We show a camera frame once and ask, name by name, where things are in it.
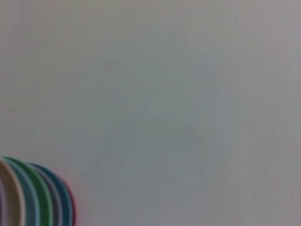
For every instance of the teal blue plate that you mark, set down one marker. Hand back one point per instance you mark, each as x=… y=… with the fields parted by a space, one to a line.
x=65 y=202

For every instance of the red plate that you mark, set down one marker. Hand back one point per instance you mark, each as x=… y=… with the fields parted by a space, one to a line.
x=74 y=212

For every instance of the grey purple plate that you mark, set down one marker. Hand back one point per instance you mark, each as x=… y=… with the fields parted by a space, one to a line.
x=57 y=207

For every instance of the dark green plate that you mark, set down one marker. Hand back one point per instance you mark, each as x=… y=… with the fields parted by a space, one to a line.
x=43 y=202

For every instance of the light blue plate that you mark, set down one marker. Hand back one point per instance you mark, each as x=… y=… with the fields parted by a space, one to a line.
x=29 y=202

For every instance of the beige plate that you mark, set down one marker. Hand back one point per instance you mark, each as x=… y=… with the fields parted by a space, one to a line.
x=11 y=188

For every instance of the lavender plate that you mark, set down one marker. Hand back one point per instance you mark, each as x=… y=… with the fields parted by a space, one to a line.
x=2 y=207

